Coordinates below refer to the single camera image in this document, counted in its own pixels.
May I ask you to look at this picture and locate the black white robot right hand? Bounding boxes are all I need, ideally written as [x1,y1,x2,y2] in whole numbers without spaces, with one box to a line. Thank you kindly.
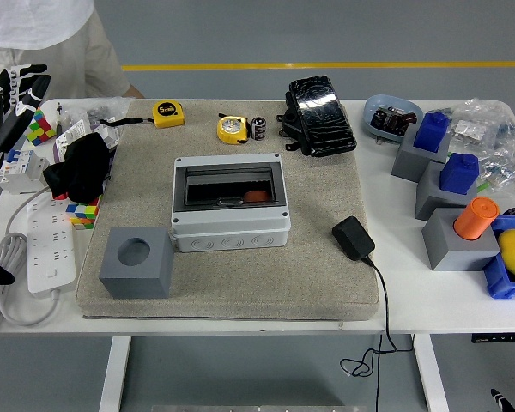
[490,388,515,412]

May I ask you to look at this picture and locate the smoky transparent box lid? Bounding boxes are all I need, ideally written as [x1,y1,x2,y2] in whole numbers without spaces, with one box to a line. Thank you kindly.
[173,165,288,214]

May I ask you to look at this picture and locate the grey plastic junction box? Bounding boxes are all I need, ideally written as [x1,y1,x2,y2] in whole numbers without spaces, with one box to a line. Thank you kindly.
[170,153,292,253]

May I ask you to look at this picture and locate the large colourful puzzle cube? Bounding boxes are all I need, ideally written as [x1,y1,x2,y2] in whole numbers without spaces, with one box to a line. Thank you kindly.
[24,109,57,148]

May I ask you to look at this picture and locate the black table control panel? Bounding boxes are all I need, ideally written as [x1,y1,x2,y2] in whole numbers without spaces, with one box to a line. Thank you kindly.
[470,332,515,344]

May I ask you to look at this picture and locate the white circuit breaker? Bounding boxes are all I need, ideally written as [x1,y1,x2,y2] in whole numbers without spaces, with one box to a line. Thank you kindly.
[0,148,51,197]

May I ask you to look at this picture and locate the white packaged card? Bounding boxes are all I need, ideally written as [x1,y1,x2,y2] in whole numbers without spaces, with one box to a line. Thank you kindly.
[52,118,91,163]

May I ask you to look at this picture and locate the person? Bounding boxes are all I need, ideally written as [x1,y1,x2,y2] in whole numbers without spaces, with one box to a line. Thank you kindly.
[0,0,146,100]

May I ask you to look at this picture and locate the black cloth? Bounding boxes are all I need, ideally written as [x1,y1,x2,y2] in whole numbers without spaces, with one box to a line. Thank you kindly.
[42,132,112,203]

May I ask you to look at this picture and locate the clear bag of metal parts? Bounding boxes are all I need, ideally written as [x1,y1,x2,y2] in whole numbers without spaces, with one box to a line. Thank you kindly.
[59,96,134,130]

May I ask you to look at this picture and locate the blue plastic bin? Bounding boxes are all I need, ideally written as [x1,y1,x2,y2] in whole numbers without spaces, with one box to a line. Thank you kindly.
[482,214,515,300]

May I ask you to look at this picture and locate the small white electrical module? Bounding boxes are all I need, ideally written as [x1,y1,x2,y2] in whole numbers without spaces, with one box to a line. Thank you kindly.
[94,126,121,150]

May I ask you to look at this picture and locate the small colourful puzzle cube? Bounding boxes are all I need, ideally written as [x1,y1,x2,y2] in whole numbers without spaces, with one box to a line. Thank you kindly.
[65,196,102,232]

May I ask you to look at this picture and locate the white table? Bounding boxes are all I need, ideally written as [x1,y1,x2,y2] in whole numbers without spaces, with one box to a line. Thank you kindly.
[0,98,515,412]

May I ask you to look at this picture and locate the white power strip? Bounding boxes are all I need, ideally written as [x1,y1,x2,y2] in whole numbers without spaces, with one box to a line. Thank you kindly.
[27,192,77,297]

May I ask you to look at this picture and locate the grey block holder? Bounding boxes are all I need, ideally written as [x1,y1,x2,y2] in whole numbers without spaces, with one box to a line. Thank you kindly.
[415,161,482,222]
[421,207,501,272]
[390,124,452,185]

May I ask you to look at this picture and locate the square yellow tape measure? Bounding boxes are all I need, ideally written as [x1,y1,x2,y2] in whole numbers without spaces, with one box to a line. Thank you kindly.
[151,100,186,129]

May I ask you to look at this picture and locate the grey block with round hole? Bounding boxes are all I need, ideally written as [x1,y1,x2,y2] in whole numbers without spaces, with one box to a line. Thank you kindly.
[98,226,175,300]

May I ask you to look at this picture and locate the black power adapter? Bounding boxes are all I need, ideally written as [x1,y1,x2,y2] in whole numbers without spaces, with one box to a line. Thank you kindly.
[330,215,376,262]

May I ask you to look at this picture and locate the blue plastic block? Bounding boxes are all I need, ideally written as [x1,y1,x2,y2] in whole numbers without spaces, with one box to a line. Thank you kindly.
[439,152,480,195]
[413,112,451,154]

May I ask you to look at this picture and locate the round yellow tape measure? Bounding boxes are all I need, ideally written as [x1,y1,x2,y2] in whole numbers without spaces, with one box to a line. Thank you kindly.
[216,112,251,145]

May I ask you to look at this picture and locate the clear bags of small parts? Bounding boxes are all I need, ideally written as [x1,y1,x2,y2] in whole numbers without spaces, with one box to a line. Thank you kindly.
[437,97,515,192]

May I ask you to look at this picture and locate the small black cylinder capacitor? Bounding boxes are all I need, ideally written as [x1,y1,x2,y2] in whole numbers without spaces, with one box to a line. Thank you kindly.
[251,116,268,141]

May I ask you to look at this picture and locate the small bag of white parts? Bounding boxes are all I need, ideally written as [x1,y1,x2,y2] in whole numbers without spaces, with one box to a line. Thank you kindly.
[452,118,486,141]

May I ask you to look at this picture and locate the beige fabric mat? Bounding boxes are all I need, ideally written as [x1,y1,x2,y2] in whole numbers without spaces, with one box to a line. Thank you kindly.
[75,99,381,322]

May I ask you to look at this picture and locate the dark electronic components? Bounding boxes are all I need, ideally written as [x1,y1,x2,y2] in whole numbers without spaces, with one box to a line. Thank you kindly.
[370,105,417,137]

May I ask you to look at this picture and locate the light blue dish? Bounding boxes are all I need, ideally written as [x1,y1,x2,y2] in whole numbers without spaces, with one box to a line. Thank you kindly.
[363,94,425,145]

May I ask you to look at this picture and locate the black foot pedal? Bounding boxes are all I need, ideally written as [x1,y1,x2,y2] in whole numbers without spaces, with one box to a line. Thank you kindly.
[276,75,358,158]

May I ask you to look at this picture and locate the black tape measure strap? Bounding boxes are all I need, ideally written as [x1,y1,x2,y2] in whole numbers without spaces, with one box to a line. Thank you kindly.
[99,117,155,128]

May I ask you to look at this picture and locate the black adapter cord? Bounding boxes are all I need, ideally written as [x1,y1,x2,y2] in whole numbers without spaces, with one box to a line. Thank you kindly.
[339,255,415,379]

